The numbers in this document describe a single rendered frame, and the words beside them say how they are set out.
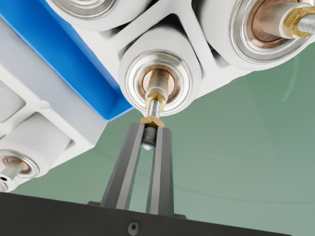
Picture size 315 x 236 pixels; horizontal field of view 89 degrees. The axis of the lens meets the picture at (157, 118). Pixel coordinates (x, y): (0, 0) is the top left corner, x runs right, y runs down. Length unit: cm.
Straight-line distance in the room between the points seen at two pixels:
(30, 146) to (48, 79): 14
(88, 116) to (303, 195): 91
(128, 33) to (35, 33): 22
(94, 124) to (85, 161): 36
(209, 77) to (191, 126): 29
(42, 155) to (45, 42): 22
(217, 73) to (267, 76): 26
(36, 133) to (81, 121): 8
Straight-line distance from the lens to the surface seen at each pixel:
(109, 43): 26
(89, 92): 41
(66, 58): 43
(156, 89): 15
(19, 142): 36
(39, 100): 36
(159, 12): 24
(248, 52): 18
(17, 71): 37
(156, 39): 18
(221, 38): 18
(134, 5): 19
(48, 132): 37
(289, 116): 61
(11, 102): 39
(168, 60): 17
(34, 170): 37
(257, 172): 77
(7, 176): 37
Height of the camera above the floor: 42
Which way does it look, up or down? 55 degrees down
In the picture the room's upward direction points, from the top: 173 degrees counter-clockwise
